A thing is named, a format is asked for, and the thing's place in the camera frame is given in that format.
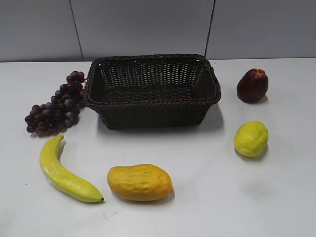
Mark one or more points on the purple red grape bunch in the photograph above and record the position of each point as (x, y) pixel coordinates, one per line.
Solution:
(62, 111)

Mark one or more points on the dark woven wicker basket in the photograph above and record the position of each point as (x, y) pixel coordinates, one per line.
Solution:
(145, 91)

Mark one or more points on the orange yellow mango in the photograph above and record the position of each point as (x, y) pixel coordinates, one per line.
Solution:
(142, 182)

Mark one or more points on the yellow lemon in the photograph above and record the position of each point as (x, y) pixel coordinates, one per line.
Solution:
(251, 139)

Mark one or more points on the yellow banana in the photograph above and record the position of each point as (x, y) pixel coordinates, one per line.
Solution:
(61, 178)

